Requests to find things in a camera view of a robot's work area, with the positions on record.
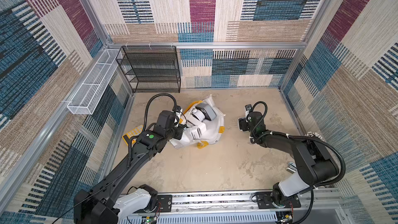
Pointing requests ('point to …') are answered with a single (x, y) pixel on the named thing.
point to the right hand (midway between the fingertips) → (248, 119)
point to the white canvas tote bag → (213, 131)
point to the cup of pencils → (311, 134)
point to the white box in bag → (196, 127)
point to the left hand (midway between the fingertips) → (179, 124)
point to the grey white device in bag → (204, 112)
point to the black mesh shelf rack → (151, 68)
